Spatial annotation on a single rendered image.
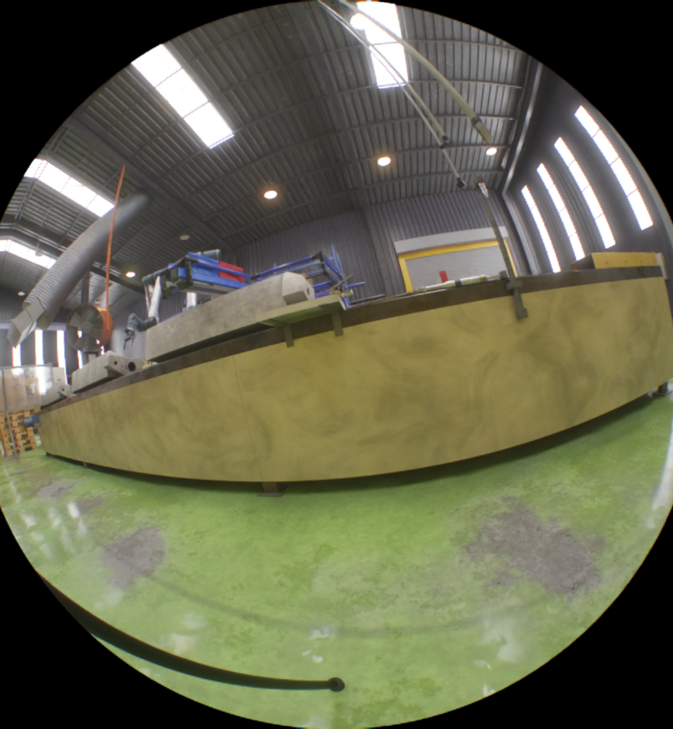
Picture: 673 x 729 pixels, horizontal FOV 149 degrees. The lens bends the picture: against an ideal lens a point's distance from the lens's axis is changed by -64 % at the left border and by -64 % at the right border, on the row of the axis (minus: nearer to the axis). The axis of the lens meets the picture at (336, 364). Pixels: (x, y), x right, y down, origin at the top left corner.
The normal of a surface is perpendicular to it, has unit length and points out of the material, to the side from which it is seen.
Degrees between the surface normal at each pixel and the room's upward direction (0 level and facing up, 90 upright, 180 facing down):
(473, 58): 169
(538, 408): 90
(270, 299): 80
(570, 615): 0
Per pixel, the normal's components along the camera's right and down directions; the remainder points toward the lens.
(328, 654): -0.20, -0.98
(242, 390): -0.21, 0.04
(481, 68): 0.15, 0.97
